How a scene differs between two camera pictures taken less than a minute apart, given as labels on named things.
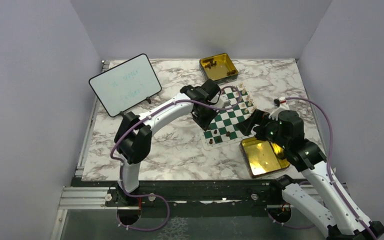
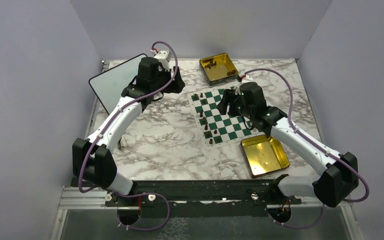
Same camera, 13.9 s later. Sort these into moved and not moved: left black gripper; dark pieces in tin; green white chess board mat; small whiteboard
Moved: left black gripper
Not moved: dark pieces in tin; green white chess board mat; small whiteboard
